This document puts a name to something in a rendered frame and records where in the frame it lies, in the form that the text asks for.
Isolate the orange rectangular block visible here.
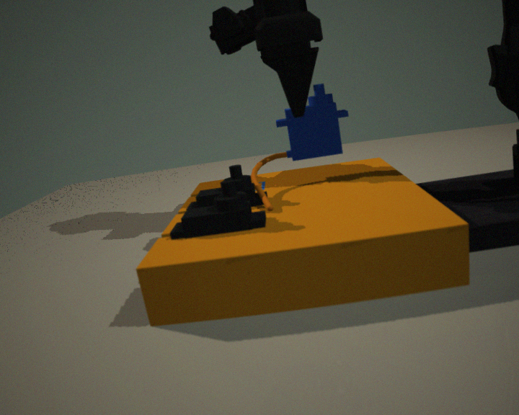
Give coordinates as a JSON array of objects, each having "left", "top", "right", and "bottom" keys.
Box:
[{"left": 136, "top": 157, "right": 470, "bottom": 326}]

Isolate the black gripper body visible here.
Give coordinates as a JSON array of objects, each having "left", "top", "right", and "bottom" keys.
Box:
[{"left": 254, "top": 0, "right": 323, "bottom": 56}]

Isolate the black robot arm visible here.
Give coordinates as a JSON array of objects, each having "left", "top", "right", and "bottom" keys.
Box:
[{"left": 209, "top": 0, "right": 519, "bottom": 186}]

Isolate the blue micro servo with orange cable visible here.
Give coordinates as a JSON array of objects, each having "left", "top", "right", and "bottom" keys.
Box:
[{"left": 251, "top": 84, "right": 349, "bottom": 211}]

